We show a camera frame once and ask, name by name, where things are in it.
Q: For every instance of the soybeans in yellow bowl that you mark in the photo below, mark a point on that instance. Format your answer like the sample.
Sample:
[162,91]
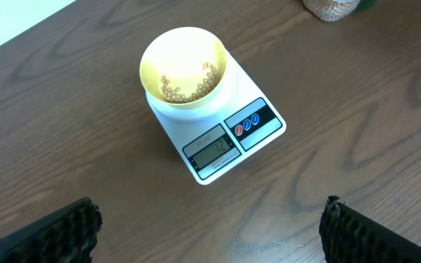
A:
[191,85]

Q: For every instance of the yellow bowl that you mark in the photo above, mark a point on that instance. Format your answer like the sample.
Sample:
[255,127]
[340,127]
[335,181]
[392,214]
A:
[177,50]

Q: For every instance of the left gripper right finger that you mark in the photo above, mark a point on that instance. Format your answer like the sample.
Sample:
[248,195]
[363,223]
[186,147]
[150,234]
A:
[350,237]

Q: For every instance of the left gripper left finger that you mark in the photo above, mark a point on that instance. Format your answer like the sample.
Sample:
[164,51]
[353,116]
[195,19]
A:
[66,235]

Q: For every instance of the clear container of soybeans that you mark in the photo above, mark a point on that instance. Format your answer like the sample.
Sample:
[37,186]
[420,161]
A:
[331,10]

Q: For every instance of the white digital kitchen scale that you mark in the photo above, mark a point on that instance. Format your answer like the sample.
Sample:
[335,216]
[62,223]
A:
[216,137]

